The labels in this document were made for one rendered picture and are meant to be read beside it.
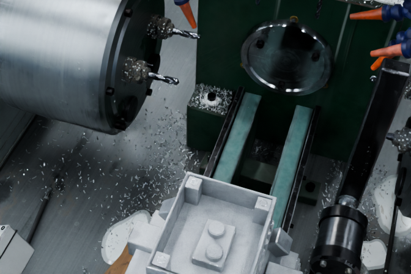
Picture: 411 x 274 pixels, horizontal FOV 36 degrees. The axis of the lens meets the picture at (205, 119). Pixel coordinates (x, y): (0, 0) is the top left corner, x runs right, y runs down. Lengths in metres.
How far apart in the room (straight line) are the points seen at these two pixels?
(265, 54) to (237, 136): 0.14
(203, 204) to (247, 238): 0.06
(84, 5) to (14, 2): 0.10
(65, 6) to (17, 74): 0.12
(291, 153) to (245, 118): 0.10
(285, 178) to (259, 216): 0.30
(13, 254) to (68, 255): 0.30
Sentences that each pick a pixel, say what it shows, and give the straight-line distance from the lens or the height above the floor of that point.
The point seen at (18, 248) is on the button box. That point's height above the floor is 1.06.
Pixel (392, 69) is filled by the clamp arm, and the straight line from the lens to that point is 0.66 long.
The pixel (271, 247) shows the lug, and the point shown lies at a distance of 0.70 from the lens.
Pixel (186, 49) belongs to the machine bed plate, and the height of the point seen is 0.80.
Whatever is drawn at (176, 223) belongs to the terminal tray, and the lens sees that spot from 0.67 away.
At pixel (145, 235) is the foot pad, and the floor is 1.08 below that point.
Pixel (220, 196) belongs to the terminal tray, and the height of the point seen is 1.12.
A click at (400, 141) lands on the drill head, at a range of 0.85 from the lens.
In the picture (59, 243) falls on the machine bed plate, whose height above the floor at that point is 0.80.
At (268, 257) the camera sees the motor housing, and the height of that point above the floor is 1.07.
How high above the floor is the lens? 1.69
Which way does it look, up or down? 49 degrees down
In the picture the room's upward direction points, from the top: 3 degrees clockwise
